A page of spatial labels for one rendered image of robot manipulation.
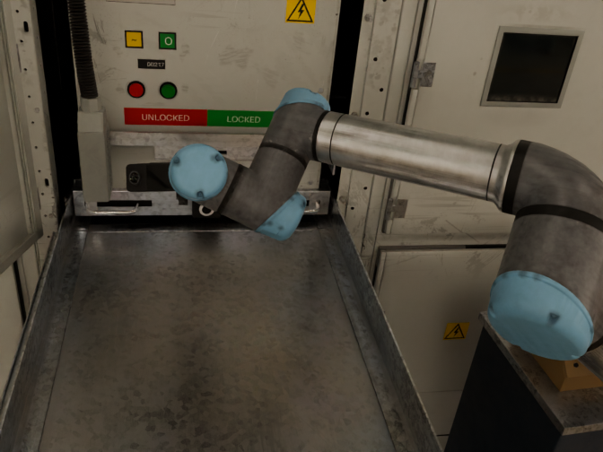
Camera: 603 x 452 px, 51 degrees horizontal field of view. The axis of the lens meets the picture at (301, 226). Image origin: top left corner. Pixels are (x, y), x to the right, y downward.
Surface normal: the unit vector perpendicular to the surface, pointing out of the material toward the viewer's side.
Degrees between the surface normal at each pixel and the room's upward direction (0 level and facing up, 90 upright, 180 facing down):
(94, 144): 90
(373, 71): 90
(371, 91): 90
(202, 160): 60
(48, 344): 0
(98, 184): 90
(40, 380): 0
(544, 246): 42
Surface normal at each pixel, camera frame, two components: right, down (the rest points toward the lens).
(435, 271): 0.16, 0.53
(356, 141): -0.40, 0.00
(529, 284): -0.51, -0.42
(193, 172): 0.18, 0.04
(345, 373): 0.09, -0.85
